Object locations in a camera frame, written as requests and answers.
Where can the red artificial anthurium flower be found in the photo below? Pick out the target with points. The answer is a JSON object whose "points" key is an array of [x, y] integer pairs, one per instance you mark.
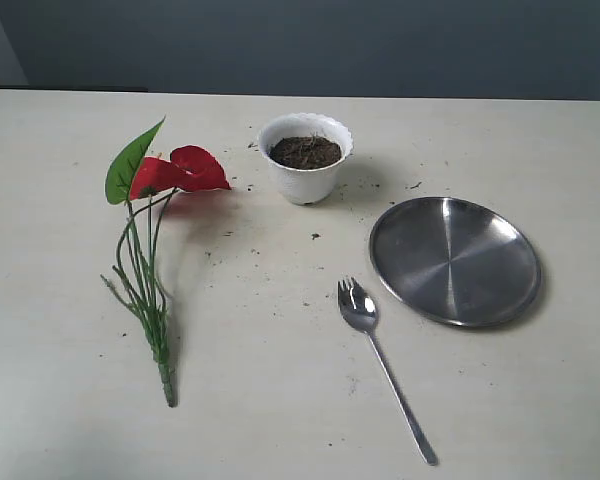
{"points": [[145, 186]]}

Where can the white plastic flower pot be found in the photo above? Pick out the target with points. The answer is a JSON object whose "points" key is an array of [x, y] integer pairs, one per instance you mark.
{"points": [[304, 186]]}

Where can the round stainless steel plate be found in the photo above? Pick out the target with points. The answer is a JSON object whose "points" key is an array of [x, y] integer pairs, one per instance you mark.
{"points": [[455, 262]]}

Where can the stainless steel spork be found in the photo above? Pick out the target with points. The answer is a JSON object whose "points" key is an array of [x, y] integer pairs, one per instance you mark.
{"points": [[359, 311]]}

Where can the dark soil in pot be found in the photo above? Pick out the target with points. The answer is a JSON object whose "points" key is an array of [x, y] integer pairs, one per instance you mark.
{"points": [[305, 153]]}

